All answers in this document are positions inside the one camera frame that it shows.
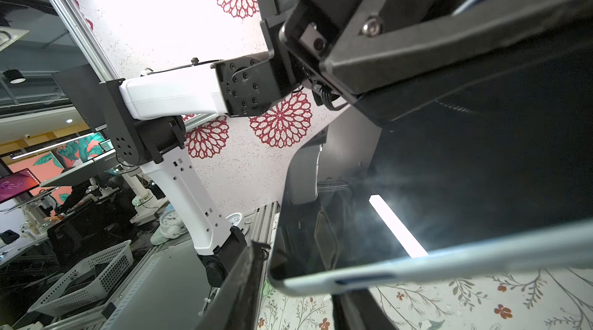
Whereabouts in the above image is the metal base rail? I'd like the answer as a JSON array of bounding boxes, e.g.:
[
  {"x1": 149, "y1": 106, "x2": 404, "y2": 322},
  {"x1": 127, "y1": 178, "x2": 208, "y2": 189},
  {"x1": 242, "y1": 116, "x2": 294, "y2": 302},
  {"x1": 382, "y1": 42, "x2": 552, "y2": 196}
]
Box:
[{"x1": 99, "y1": 199, "x2": 281, "y2": 330}]

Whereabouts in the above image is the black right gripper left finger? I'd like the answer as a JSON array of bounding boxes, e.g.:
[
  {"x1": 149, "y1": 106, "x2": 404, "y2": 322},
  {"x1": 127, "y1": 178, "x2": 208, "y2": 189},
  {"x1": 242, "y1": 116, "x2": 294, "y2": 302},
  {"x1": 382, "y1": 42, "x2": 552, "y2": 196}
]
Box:
[{"x1": 196, "y1": 242, "x2": 270, "y2": 330}]

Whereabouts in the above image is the white round clock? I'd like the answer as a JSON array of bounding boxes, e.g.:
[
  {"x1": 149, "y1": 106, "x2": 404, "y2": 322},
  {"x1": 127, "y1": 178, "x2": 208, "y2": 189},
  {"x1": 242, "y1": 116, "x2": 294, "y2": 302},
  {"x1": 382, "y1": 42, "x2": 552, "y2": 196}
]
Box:
[{"x1": 150, "y1": 209, "x2": 187, "y2": 246}]

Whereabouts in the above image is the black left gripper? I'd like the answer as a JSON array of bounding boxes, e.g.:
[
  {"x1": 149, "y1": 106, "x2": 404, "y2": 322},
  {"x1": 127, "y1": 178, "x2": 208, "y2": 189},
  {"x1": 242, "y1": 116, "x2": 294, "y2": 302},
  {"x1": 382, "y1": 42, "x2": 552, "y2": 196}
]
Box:
[{"x1": 250, "y1": 0, "x2": 403, "y2": 112}]

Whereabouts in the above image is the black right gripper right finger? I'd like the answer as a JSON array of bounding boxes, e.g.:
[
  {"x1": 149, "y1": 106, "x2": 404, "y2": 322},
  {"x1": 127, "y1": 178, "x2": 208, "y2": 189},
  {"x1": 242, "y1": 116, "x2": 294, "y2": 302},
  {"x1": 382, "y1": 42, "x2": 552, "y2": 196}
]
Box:
[{"x1": 331, "y1": 289, "x2": 398, "y2": 330}]

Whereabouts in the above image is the black phone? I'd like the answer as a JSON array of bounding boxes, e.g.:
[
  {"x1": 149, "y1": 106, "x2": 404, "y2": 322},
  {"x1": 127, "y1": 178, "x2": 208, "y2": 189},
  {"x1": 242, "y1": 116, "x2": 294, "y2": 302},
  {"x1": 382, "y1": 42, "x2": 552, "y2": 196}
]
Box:
[{"x1": 268, "y1": 22, "x2": 592, "y2": 295}]

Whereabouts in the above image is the white plastic basket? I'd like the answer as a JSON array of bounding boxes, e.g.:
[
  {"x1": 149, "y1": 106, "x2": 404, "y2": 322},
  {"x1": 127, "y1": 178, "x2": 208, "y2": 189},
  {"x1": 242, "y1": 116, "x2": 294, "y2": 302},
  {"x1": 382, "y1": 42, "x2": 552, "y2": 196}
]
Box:
[{"x1": 28, "y1": 240, "x2": 134, "y2": 317}]

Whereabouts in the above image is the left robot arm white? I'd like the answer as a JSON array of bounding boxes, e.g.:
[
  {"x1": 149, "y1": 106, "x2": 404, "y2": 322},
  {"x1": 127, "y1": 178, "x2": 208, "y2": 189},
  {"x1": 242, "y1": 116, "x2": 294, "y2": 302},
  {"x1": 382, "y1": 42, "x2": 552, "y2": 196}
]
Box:
[{"x1": 100, "y1": 0, "x2": 592, "y2": 295}]

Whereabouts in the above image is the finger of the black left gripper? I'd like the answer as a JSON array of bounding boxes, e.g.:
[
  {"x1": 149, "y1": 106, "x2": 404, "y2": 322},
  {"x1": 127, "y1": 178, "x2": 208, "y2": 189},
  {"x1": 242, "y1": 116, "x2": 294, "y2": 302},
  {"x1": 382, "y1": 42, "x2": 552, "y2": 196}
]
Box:
[{"x1": 322, "y1": 0, "x2": 592, "y2": 95}]

